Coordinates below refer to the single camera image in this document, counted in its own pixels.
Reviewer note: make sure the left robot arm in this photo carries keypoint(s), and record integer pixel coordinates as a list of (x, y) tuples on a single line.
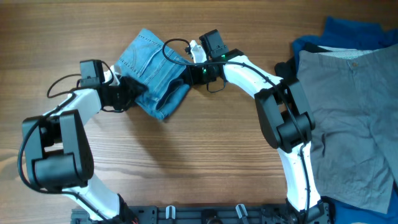
[(55, 156)]

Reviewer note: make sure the grey shorts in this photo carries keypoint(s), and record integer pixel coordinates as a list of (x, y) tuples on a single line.
[(354, 145)]

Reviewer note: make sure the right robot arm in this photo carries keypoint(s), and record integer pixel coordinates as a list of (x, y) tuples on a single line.
[(285, 119)]

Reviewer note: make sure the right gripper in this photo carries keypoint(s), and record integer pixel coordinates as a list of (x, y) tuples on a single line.
[(194, 79)]

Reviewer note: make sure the left grey rail clip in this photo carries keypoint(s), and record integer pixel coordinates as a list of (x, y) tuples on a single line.
[(170, 212)]

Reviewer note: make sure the light blue jeans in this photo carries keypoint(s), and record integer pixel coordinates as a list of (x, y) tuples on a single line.
[(167, 83)]

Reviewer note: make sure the right grey rail clip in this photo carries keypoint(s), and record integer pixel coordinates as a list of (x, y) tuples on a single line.
[(242, 213)]

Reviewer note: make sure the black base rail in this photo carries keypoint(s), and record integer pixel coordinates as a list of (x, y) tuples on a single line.
[(211, 214)]

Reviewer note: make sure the black garment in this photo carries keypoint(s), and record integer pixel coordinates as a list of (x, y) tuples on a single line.
[(284, 70)]

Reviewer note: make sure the grey rail clip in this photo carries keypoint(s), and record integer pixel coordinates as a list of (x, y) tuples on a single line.
[(242, 213), (170, 212)]

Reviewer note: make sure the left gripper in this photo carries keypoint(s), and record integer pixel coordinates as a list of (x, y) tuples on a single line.
[(134, 89)]

